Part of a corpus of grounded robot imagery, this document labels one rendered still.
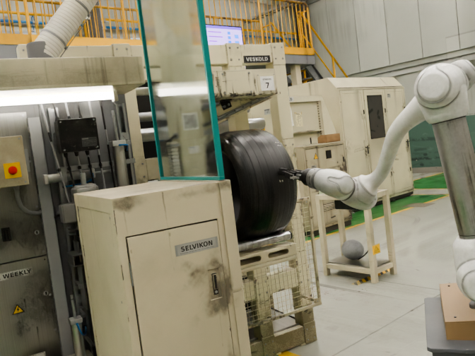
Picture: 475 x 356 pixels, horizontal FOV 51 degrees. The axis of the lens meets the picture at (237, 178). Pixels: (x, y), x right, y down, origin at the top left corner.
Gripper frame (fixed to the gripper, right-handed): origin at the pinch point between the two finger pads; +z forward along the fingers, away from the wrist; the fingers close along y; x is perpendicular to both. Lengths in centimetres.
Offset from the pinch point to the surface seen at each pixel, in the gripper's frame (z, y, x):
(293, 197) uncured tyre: 2.4, -6.3, 13.4
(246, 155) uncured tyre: 10.3, 13.9, -8.0
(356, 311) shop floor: 81, -120, 136
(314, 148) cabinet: 350, -298, 53
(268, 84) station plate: 54, -30, -39
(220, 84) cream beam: 55, 1, -40
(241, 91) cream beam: 54, -11, -36
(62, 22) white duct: 61, 78, -72
